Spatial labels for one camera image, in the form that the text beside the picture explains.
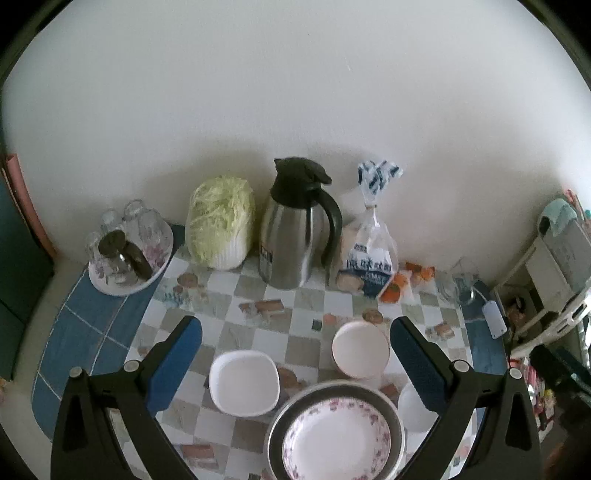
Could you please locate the round plate pink floral rim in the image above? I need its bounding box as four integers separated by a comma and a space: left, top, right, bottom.
281, 399, 392, 480

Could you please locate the dark teal chair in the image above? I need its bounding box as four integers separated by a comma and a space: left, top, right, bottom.
0, 175, 56, 379

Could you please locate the bowl with red fruit print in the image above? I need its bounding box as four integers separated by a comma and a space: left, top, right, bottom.
331, 320, 391, 379

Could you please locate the small white printed bowl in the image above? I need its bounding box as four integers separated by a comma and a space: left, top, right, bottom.
397, 382, 439, 435

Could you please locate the stainless steel basin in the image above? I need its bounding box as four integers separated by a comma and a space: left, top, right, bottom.
267, 381, 407, 480

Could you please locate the napa cabbage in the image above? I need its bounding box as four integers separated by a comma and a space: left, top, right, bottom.
185, 174, 256, 271

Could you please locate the bagged toast bread loaf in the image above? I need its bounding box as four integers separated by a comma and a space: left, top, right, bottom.
336, 160, 403, 298

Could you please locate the plain white rounded-square bowl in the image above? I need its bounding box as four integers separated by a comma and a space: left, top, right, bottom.
209, 350, 281, 418

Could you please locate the glass teapot black lid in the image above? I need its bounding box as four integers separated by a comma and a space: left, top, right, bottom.
99, 231, 153, 283

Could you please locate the colourful clutter pile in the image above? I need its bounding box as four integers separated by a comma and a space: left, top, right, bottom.
522, 360, 559, 430

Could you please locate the teal cloth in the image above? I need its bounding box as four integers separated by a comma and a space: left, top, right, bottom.
540, 198, 578, 236

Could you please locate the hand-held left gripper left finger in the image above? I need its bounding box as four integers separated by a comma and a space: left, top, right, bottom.
51, 315, 204, 480

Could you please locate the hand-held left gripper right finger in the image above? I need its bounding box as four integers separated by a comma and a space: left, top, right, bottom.
390, 316, 542, 480

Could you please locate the white shelf unit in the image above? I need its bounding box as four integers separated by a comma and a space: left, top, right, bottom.
494, 222, 591, 356

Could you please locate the white power strip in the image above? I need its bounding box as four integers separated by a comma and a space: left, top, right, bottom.
482, 300, 509, 340

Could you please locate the stainless steel thermos jug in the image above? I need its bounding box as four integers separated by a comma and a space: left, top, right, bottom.
259, 157, 343, 291

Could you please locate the white floral oval tray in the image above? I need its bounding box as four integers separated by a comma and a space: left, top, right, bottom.
88, 222, 175, 296

